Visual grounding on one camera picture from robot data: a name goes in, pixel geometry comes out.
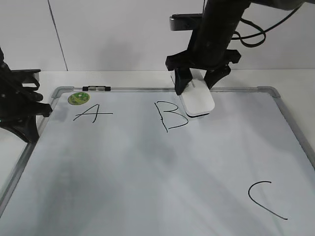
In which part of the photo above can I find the white whiteboard with grey frame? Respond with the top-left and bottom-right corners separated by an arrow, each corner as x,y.
0,87 -> 315,236

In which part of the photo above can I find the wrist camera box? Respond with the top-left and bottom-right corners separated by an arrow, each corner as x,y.
11,69 -> 41,85
169,13 -> 202,31

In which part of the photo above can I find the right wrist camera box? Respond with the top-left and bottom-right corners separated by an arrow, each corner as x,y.
169,13 -> 202,31

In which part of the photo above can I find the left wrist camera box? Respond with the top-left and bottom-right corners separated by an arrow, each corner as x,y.
11,69 -> 41,85

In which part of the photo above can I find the white rectangular board eraser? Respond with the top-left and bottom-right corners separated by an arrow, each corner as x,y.
179,69 -> 215,118

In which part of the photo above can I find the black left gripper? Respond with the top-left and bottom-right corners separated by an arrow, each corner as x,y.
0,52 -> 52,143

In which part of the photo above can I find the round green magnet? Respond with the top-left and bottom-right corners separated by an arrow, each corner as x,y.
67,92 -> 90,106

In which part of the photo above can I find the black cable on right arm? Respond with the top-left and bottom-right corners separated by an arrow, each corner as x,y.
231,0 -> 313,48

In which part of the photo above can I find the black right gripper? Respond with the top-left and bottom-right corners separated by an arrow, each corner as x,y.
165,31 -> 241,95

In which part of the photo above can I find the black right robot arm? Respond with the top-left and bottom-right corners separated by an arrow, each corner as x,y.
165,0 -> 272,95

